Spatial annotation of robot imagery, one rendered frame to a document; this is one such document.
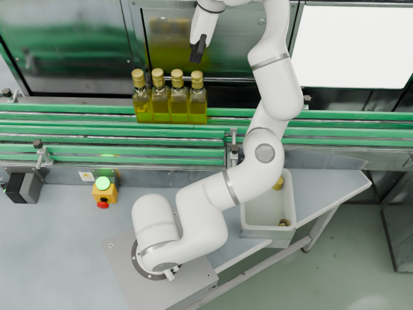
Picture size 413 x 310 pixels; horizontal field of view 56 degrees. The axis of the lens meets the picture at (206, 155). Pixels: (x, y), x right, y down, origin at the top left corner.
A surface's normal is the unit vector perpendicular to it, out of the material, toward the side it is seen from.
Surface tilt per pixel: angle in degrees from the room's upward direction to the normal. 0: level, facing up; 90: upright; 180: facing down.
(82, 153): 90
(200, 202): 4
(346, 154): 90
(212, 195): 32
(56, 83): 90
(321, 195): 0
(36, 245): 0
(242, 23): 90
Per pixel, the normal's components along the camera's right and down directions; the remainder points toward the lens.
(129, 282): 0.07, -0.52
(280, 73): 0.08, 0.09
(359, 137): -0.04, 0.83
